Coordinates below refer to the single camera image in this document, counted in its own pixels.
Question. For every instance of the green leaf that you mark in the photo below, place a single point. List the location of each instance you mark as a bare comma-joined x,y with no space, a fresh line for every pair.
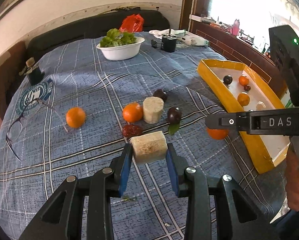
173,129

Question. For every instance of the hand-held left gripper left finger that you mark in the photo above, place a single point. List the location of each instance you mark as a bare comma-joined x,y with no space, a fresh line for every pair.
125,172

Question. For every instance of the green lettuce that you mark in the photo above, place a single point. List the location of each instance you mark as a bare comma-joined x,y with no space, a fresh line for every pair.
118,38

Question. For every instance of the black jar with cork figure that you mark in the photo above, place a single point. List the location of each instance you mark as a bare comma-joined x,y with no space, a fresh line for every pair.
34,72

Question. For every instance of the red plastic bag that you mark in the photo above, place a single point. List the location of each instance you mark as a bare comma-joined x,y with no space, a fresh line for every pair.
132,23

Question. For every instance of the small green leaf scrap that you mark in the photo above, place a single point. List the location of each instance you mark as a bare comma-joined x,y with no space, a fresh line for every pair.
128,199

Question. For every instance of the large pale sugarcane chunk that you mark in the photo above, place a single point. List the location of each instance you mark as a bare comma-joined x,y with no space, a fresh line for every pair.
153,110

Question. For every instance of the pink bottle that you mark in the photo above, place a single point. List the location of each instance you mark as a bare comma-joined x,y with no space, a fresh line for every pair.
235,27

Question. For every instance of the medium pale sugarcane chunk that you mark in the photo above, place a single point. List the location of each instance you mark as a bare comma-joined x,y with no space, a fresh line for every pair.
149,148

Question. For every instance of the red jujube date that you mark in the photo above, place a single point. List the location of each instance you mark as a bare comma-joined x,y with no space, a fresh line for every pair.
132,130

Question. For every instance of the person's right hand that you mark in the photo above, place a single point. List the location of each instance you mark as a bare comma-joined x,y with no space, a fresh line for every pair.
295,192

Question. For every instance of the brown tiled window ledge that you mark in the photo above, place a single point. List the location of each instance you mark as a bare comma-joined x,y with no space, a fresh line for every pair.
239,45

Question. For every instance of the person's blue jeans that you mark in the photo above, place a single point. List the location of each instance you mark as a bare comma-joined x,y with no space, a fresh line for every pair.
289,223

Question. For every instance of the white bowl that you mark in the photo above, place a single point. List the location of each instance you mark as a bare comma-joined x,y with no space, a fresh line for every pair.
120,51

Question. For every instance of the small black charger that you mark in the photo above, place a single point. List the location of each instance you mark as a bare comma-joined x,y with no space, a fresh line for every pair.
155,43

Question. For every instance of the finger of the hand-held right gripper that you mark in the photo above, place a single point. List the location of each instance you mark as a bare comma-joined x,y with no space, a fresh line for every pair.
222,122

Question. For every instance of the blue plaid blanket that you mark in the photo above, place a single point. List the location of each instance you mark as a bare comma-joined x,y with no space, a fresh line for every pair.
89,80

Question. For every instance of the yellow cardboard tray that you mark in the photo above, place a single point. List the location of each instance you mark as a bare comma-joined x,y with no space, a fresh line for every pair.
254,152

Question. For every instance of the white crumpled cloth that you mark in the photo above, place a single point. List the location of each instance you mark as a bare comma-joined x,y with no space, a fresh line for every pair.
195,40

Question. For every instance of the orange mandarin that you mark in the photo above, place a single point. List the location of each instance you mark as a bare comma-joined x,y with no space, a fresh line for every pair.
217,134
244,80
243,99
132,112
75,117

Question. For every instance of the assorted small windowsill items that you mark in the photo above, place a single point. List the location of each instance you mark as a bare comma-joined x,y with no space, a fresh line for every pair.
249,38

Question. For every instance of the dark sofa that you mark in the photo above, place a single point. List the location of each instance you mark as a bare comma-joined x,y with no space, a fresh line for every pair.
64,37

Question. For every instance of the thin-framed eyeglasses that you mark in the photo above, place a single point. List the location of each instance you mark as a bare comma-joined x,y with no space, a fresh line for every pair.
55,111

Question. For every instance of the framed plant picture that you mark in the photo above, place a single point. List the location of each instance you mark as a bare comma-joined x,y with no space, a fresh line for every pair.
288,100

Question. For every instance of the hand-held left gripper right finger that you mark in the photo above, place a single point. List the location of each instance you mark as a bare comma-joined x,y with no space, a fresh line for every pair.
173,175

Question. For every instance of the dark purple plum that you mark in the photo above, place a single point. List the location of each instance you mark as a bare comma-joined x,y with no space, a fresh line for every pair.
160,95
174,115
227,79
247,88

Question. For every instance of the black cup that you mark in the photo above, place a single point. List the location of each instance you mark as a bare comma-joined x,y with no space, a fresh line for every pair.
169,44

